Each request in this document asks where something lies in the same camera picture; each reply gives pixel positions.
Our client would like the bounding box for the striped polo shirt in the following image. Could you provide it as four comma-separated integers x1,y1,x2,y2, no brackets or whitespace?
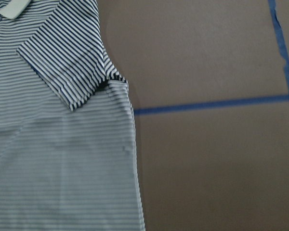
0,0,145,231

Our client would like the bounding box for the brown paper table cover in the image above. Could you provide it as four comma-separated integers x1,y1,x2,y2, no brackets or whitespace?
98,0,289,231

